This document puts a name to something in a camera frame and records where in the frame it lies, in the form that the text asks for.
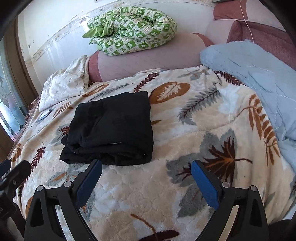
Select black pants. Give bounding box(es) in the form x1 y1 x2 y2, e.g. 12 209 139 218
60 91 154 166

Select stained glass wooden door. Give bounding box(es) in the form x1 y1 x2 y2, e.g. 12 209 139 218
1 17 38 161

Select white crumpled quilt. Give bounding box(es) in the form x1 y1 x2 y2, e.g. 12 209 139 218
39 55 90 112

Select light blue quilt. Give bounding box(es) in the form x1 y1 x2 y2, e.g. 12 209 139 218
200 40 295 165

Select green white patterned blanket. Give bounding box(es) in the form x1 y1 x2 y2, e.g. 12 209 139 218
82 6 177 56

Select pink padded headboard cushion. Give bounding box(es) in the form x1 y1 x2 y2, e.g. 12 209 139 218
88 1 295 84

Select white thin cable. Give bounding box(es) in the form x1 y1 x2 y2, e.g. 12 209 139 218
239 0 255 43

